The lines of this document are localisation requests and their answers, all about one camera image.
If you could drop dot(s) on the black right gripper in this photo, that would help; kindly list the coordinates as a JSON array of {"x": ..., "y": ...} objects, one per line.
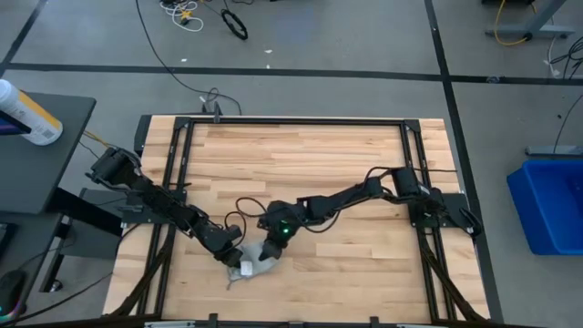
[{"x": 282, "y": 221}]

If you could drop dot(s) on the blue plastic bin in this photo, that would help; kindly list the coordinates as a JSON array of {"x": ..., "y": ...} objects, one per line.
[{"x": 546, "y": 205}]

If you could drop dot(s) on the black computer mouse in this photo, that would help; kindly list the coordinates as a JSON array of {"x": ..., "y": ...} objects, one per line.
[{"x": 10, "y": 289}]

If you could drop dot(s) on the black tablet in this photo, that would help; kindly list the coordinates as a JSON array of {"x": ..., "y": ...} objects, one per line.
[{"x": 11, "y": 124}]

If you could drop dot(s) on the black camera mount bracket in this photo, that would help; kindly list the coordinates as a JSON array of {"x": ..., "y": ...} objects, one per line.
[{"x": 216, "y": 111}]

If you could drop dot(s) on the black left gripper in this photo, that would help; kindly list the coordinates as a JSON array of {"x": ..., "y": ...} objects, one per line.
[{"x": 218, "y": 239}]

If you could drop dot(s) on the yellow plug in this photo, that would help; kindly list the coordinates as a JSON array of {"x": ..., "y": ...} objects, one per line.
[{"x": 185, "y": 17}]

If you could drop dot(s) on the white handwritten towel tag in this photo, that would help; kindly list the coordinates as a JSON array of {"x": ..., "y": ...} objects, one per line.
[{"x": 246, "y": 269}]

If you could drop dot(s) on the grey floor foot bar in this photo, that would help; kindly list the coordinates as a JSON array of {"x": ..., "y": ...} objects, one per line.
[{"x": 555, "y": 151}]

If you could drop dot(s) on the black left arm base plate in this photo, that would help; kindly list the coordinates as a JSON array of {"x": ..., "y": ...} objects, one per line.
[{"x": 134, "y": 212}]

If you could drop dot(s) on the silver aluminium bar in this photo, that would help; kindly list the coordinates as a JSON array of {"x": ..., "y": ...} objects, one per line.
[{"x": 168, "y": 324}]

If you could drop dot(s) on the grey waffle microfiber towel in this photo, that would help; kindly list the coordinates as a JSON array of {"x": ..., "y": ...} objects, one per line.
[{"x": 262, "y": 269}]

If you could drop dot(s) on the black side table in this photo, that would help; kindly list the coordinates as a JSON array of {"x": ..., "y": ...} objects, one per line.
[{"x": 45, "y": 173}]

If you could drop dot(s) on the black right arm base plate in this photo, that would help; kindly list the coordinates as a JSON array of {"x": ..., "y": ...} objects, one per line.
[{"x": 451, "y": 209}]

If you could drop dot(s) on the black desk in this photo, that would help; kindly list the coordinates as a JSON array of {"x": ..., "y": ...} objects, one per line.
[{"x": 32, "y": 246}]

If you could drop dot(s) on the black desk beam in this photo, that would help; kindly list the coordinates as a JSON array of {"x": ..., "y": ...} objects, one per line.
[{"x": 86, "y": 212}]

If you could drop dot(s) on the white bottle with yellow label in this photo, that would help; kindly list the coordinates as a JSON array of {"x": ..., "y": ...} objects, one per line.
[{"x": 32, "y": 120}]

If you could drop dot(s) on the black aluminium table frame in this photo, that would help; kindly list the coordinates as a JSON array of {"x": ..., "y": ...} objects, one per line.
[{"x": 296, "y": 121}]

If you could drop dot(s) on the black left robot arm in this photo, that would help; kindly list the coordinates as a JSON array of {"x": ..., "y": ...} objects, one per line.
[{"x": 159, "y": 202}]

